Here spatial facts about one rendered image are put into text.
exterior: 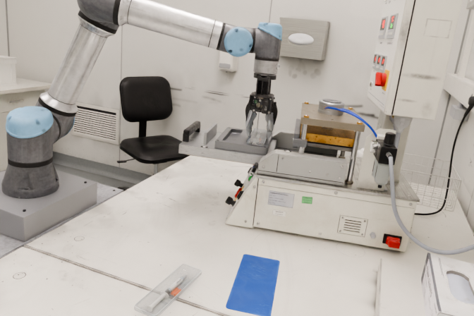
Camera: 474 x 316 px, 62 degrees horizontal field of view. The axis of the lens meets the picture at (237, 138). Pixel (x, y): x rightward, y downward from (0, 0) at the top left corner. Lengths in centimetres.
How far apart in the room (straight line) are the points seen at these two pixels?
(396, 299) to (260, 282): 31
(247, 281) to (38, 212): 58
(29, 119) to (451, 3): 113
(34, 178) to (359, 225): 93
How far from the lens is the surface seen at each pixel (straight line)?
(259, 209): 122
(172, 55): 314
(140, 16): 110
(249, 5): 290
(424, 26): 115
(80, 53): 127
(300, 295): 101
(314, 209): 121
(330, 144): 121
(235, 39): 106
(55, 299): 98
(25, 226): 118
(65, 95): 131
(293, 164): 116
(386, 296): 101
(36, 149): 123
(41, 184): 126
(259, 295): 98
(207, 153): 125
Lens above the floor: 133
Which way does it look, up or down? 15 degrees down
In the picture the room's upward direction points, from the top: 6 degrees clockwise
